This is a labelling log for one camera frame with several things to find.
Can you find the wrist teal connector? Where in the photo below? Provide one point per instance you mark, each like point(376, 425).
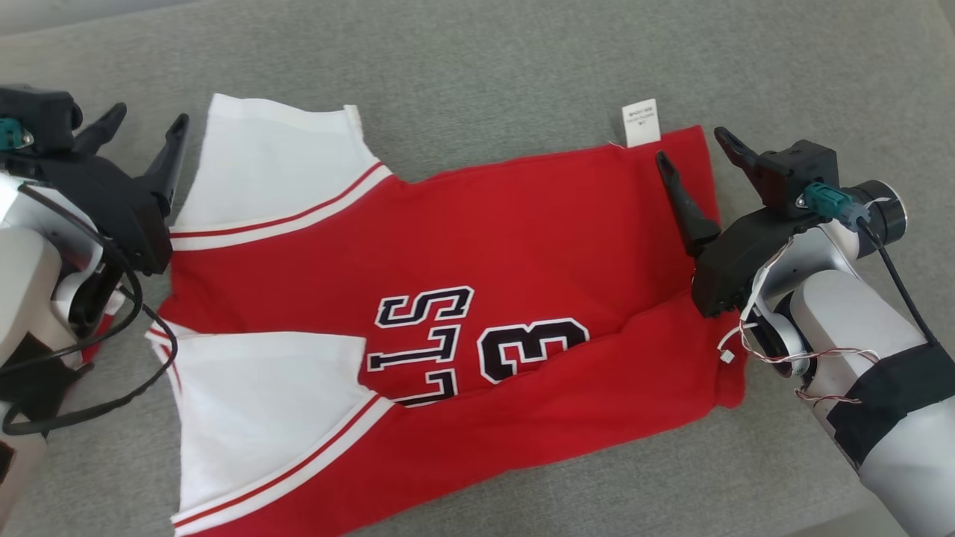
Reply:
point(11, 134)
point(828, 201)

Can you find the left wrist teal connector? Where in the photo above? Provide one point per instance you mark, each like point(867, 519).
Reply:
point(11, 134)

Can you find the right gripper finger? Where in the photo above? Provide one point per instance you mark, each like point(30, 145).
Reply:
point(690, 220)
point(746, 160)

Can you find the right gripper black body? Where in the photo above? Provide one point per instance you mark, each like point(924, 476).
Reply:
point(731, 268)

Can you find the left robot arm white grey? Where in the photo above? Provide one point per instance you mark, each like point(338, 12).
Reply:
point(30, 283)

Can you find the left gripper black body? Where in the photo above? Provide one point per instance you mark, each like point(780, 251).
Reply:
point(112, 201)

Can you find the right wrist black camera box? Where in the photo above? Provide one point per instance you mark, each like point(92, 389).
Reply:
point(798, 171)

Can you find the red Bulls jersey shirt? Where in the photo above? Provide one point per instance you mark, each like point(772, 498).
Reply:
point(522, 224)

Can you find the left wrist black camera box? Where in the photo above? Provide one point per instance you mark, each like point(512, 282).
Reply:
point(37, 112)

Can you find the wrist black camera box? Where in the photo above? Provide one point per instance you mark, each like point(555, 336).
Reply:
point(37, 112)
point(798, 171)

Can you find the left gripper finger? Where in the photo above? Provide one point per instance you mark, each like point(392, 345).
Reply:
point(170, 164)
point(101, 134)

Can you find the right wrist teal connector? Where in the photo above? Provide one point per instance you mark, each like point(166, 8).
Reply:
point(828, 201)

